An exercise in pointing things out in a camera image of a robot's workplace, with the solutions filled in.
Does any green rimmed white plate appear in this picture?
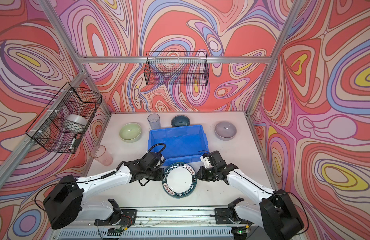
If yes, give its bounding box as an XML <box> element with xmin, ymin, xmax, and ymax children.
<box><xmin>162</xmin><ymin>162</ymin><xmax>197</xmax><ymax>199</ymax></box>

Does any blue plastic bin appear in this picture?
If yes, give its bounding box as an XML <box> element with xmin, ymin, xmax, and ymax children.
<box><xmin>148</xmin><ymin>125</ymin><xmax>209</xmax><ymax>166</ymax></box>

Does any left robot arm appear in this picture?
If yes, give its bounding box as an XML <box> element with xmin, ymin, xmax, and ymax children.
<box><xmin>41</xmin><ymin>143</ymin><xmax>166</xmax><ymax>230</ymax></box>

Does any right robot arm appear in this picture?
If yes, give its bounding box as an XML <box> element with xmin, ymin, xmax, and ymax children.
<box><xmin>196</xmin><ymin>151</ymin><xmax>308</xmax><ymax>240</ymax></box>

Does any lilac grey bowl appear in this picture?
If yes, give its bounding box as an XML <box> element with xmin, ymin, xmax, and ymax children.
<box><xmin>214</xmin><ymin>121</ymin><xmax>237</xmax><ymax>141</ymax></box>

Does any light green bowl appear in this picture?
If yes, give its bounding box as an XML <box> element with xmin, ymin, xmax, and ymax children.
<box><xmin>119</xmin><ymin>123</ymin><xmax>142</xmax><ymax>143</ymax></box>

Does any clear grey plastic cup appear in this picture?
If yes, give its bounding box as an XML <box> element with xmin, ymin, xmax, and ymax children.
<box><xmin>148</xmin><ymin>114</ymin><xmax>161</xmax><ymax>130</ymax></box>

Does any clear pink plastic cup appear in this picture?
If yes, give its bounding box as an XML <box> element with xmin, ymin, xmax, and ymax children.
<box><xmin>91</xmin><ymin>145</ymin><xmax>113</xmax><ymax>166</ymax></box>

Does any dark teal bowl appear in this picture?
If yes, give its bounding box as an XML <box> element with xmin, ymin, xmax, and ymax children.
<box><xmin>171</xmin><ymin>115</ymin><xmax>190</xmax><ymax>128</ymax></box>

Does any black marker pen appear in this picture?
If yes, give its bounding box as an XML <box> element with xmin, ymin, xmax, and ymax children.
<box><xmin>69</xmin><ymin>134</ymin><xmax>77</xmax><ymax>151</ymax></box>

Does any white tape roll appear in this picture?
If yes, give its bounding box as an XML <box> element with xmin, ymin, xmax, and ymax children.
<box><xmin>63</xmin><ymin>114</ymin><xmax>88</xmax><ymax>134</ymax></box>

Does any black wire basket left wall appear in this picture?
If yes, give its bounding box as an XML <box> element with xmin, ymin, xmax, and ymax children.
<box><xmin>26</xmin><ymin>83</ymin><xmax>103</xmax><ymax>154</ymax></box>

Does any black wire basket wall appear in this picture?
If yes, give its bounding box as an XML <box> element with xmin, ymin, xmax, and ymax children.
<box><xmin>144</xmin><ymin>51</ymin><xmax>209</xmax><ymax>86</ymax></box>
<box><xmin>26</xmin><ymin>83</ymin><xmax>103</xmax><ymax>154</ymax></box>

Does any black wire basket back wall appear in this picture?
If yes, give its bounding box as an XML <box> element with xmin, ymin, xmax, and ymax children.
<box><xmin>144</xmin><ymin>51</ymin><xmax>209</xmax><ymax>86</ymax></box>

